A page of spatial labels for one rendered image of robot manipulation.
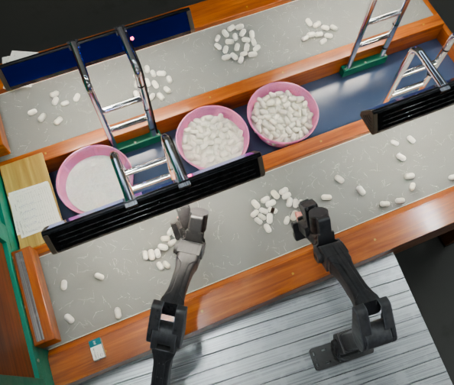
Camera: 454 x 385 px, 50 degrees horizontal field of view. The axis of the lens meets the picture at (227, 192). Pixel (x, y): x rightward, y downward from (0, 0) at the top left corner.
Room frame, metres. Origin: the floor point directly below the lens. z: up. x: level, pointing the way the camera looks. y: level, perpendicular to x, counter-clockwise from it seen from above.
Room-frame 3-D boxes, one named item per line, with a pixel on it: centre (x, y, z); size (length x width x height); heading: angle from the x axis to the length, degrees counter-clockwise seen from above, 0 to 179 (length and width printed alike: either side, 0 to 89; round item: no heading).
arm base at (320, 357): (0.14, -0.38, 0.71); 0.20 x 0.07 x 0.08; 108
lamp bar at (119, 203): (0.50, 0.19, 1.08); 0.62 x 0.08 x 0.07; 114
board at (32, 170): (0.60, 0.66, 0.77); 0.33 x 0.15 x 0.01; 24
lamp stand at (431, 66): (0.96, -0.67, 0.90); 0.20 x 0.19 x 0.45; 114
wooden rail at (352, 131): (0.78, -0.16, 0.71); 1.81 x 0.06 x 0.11; 114
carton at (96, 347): (0.12, 0.38, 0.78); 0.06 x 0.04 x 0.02; 24
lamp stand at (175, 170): (0.57, 0.22, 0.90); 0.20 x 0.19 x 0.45; 114
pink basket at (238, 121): (0.86, 0.06, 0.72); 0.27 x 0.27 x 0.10
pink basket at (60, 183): (0.69, 0.46, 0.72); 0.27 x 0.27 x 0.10
